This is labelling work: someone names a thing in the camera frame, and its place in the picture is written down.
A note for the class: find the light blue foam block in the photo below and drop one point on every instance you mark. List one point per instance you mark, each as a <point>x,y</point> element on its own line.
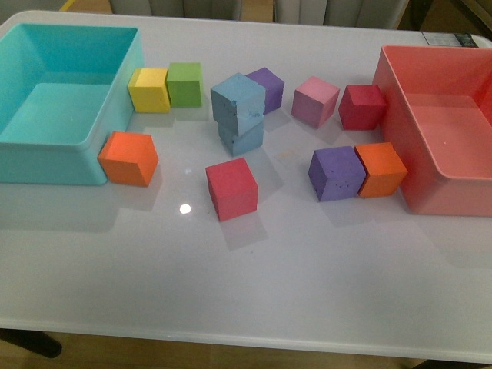
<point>238,103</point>
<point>238,145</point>

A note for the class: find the purple foam block near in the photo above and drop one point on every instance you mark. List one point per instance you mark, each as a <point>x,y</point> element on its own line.
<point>336,173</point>

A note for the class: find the purple foam block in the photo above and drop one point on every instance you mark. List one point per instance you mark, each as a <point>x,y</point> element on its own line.
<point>336,173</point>
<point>274,88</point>

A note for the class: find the purple foam block far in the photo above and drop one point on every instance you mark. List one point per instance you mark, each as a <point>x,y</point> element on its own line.
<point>274,88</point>

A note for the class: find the pink foam block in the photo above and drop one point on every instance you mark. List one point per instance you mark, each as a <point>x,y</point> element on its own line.
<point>314,101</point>

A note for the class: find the orange foam block near turquoise bin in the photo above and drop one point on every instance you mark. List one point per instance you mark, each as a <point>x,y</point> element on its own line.
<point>129,158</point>

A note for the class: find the green foam block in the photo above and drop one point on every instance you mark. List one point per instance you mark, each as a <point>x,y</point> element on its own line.
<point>185,84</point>

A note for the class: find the yellow foam block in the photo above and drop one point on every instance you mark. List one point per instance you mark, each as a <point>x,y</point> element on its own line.
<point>148,90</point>

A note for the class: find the orange foam block near salmon bin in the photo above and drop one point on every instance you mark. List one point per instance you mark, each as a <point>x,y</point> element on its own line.
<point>384,169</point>

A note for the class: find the dark red foam block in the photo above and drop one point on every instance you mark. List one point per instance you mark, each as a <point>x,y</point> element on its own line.
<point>362,107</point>

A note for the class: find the grey chair left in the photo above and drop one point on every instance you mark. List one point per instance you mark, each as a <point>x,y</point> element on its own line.
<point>208,9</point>

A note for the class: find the grey chair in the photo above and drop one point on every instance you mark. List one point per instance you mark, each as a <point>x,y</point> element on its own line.
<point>208,9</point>
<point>381,14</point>

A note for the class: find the grey chair right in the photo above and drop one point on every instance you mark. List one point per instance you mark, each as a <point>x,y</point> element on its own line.
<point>381,14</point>

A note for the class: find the turquoise plastic bin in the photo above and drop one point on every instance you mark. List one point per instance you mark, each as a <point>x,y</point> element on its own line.
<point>64,90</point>

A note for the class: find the salmon plastic bin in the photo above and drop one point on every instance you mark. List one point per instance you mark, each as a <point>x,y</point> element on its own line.
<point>439,121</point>

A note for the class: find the table label sticker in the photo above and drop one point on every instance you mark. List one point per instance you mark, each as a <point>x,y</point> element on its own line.
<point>465,40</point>

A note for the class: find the black table leg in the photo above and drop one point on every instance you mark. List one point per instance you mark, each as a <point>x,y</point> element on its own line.
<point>37,342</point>

